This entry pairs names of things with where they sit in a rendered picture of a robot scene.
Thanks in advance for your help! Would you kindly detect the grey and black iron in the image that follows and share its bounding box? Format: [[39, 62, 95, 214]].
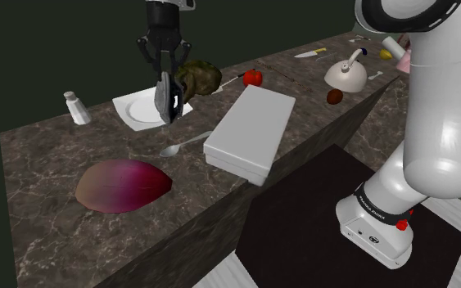
[[153, 70, 185, 126]]

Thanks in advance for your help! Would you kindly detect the white cylinder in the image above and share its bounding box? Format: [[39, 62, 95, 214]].
[[381, 35, 408, 61]]

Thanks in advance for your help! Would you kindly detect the pink container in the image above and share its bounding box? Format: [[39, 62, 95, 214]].
[[395, 47, 413, 75]]

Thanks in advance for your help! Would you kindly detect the red bell pepper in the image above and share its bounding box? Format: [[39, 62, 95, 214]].
[[242, 68, 264, 88]]

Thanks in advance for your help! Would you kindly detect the olive green lumpy figure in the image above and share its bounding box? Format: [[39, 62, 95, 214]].
[[174, 59, 224, 103]]

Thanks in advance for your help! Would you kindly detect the red purple oval fruit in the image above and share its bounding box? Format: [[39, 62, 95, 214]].
[[75, 158, 174, 214]]

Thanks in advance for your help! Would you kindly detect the white rectangular box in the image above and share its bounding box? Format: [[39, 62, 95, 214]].
[[202, 84, 297, 187]]

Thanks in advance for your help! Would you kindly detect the white kettle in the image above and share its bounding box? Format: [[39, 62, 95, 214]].
[[323, 47, 369, 94]]

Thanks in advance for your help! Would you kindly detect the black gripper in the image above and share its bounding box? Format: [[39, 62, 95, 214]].
[[135, 1, 193, 83]]

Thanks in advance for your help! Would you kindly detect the yellow handled knife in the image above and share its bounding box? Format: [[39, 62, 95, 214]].
[[293, 47, 328, 60]]

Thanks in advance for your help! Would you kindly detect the white salt shaker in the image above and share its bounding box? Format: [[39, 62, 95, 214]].
[[63, 90, 93, 126]]

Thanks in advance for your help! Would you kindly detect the black handled white spatula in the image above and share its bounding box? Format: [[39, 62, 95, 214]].
[[211, 73, 248, 96]]

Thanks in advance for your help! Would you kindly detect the white square plate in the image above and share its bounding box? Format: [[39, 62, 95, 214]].
[[111, 85, 194, 133]]

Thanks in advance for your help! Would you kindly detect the silver spoon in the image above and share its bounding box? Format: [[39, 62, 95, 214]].
[[159, 130, 215, 158]]

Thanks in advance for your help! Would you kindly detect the brown egg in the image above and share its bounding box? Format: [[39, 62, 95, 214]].
[[326, 88, 345, 106]]

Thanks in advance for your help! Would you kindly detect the black robot stand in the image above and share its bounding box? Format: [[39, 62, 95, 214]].
[[234, 143, 461, 288]]

